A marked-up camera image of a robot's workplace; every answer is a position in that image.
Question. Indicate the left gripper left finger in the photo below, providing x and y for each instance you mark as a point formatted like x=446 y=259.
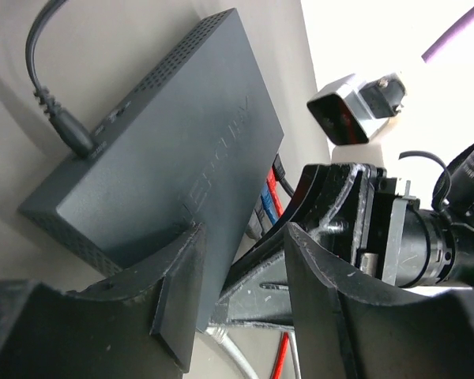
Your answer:
x=138 y=323

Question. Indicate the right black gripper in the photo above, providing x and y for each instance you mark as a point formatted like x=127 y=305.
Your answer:
x=352 y=210

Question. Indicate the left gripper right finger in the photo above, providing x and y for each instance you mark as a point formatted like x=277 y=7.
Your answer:
x=351 y=325

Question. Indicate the black network switch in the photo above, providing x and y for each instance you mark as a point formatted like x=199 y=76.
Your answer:
x=193 y=142

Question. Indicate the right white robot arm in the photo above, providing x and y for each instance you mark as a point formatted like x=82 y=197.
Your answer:
x=438 y=243

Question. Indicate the overhead camera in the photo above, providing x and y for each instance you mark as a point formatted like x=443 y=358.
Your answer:
x=352 y=111

